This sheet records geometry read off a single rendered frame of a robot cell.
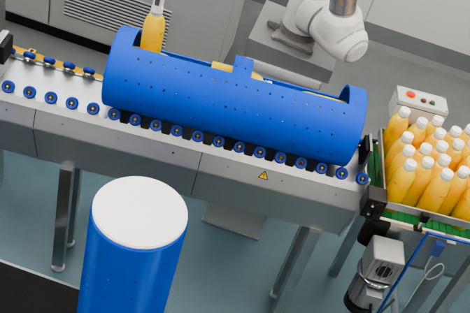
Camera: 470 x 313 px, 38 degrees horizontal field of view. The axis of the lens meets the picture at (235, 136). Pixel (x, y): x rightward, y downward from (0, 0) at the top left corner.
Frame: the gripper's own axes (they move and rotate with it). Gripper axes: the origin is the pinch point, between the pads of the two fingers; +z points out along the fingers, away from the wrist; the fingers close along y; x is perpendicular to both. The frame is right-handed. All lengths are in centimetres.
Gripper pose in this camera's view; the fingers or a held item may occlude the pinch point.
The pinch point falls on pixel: (158, 1)
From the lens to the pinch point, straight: 225.4
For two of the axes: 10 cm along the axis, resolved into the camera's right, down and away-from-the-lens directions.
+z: -2.3, 7.4, 6.3
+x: 9.7, 2.5, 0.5
